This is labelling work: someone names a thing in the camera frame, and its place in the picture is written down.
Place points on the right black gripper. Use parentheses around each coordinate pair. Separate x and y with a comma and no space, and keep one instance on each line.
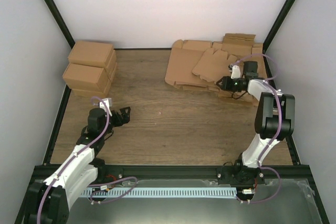
(225,85)

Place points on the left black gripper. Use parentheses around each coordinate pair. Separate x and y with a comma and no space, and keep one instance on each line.
(126,117)

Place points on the cardboard box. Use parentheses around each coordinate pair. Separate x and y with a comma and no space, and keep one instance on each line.
(213,65)
(95,54)
(88,78)
(86,93)

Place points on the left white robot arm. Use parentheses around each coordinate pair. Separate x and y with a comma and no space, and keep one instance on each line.
(50,201)

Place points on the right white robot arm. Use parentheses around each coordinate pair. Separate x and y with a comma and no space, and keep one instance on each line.
(274,121)

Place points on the stack of flat cardboard blanks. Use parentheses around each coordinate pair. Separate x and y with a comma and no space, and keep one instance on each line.
(185,54)

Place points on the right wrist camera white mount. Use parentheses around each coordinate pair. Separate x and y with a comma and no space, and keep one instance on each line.
(235,71)

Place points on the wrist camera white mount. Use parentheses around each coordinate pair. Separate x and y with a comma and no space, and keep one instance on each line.
(235,71)
(105,104)

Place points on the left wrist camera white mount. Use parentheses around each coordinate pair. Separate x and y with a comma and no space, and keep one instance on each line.
(105,104)

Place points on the light blue slotted cable duct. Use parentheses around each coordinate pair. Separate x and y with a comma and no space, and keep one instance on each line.
(164,192)

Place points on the black aluminium frame rail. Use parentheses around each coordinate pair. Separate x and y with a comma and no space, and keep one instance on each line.
(224,174)

